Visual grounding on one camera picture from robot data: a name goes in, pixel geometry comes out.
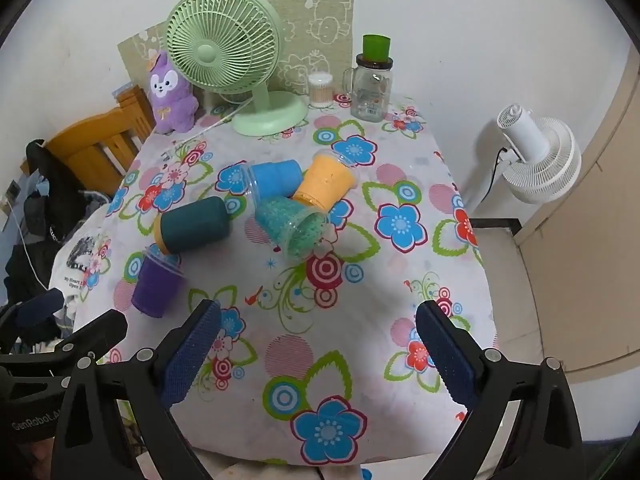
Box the green desk fan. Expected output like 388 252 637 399
165 0 308 137

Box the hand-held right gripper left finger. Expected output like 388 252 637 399
52 299 223 480

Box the cotton swab container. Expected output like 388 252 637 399
307 73 335 107

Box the purple plush toy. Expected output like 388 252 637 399
147 51 200 135

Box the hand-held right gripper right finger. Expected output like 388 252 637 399
415 300 586 480

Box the blue cup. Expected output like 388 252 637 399
240 159 304 200

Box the glass mug jar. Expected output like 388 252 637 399
343 53 395 122

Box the thin white cable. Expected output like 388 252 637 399
5 200 51 292

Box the orange cup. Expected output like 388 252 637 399
292 150 361 208

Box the black clothing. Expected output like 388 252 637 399
0 140 108 341

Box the purple cup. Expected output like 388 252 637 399
131 245 188 319

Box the clear cup with green beads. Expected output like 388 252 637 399
254 195 331 262

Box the white printed shirt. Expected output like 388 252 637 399
50 225 113 311

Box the beige cartoon printed board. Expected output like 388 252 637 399
117 0 357 97

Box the wooden chair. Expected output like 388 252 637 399
20 85 158 196

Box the black fan cable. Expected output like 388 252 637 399
479 147 508 207

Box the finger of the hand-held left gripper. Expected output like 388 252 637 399
0 289 66 332
0 309 128 377

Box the white fan cord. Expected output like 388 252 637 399
172 99 256 146

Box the floral tablecloth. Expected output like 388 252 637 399
47 92 501 466

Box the white fan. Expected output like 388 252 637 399
472 104 582 205

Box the small green cup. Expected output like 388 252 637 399
362 34 392 61

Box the beige cabinet panel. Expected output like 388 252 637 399
517 35 640 376

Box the dark teal cup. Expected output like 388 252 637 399
154 197 232 255

